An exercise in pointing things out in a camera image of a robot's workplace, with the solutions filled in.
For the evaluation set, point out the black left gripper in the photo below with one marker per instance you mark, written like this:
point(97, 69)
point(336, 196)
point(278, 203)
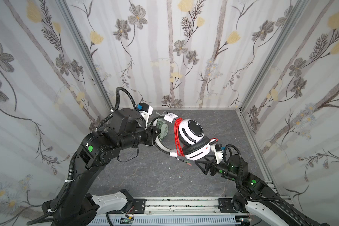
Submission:
point(153, 135)

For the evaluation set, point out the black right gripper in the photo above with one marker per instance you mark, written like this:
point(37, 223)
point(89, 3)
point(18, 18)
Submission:
point(212, 165)

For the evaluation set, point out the mint green headphones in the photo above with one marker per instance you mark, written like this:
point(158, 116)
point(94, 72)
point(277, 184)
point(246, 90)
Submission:
point(162, 125)

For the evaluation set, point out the white black headphones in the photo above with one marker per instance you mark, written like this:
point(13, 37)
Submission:
point(189, 138)

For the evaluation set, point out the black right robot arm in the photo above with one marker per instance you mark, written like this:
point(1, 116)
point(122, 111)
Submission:
point(253, 194)

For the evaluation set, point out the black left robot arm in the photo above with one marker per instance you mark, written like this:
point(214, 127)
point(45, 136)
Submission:
point(125, 127)

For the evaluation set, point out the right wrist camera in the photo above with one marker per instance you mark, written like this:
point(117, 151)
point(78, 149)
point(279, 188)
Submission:
point(218, 151)

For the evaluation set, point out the white slotted cable duct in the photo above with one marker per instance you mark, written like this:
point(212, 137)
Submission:
point(166, 221)

